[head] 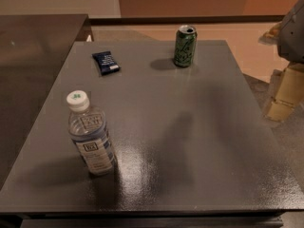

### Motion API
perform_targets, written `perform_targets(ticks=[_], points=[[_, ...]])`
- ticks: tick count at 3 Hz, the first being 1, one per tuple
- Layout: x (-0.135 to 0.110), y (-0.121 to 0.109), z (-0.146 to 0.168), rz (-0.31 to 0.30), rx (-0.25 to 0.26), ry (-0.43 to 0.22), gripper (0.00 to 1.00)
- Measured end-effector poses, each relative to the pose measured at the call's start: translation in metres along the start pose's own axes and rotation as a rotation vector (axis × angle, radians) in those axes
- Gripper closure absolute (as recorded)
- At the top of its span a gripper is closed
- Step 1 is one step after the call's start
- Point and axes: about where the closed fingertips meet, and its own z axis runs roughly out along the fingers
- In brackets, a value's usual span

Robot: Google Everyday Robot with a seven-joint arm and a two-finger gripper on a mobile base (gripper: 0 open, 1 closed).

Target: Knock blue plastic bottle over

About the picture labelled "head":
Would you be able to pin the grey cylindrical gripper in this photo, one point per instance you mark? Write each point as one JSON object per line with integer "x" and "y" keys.
{"x": 293, "y": 35}

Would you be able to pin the clear plastic water bottle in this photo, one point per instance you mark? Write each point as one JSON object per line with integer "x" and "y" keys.
{"x": 88, "y": 131}

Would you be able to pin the green soda can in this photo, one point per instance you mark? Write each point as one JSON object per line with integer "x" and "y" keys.
{"x": 185, "y": 46}

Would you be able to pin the dark blue snack packet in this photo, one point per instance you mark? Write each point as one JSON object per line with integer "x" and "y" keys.
{"x": 105, "y": 62}

